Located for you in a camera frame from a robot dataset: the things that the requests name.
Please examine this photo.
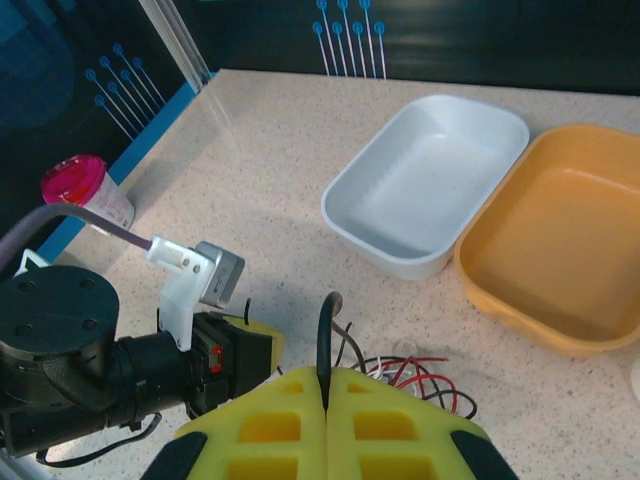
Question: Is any aluminium frame post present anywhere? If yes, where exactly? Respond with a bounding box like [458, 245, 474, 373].
[137, 0, 217, 94]

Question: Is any red cable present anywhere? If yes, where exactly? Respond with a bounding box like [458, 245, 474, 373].
[369, 354, 466, 416]
[394, 369, 465, 416]

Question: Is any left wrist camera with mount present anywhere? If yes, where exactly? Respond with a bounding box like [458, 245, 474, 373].
[144, 234, 246, 351]

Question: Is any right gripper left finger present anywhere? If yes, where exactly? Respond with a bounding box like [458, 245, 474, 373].
[142, 365, 330, 480]

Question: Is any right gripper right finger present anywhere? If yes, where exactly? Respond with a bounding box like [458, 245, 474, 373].
[324, 367, 521, 480]

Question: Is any black cable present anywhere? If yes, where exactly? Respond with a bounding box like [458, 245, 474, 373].
[317, 291, 480, 422]

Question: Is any pink lidded cup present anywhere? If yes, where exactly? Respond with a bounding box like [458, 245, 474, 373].
[39, 153, 137, 236]

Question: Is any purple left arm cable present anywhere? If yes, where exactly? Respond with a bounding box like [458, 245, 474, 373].
[0, 202, 154, 281]

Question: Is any orange plastic tray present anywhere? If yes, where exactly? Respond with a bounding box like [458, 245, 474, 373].
[453, 123, 640, 357]

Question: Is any white plastic tray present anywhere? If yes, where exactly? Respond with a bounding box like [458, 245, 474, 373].
[319, 93, 531, 281]

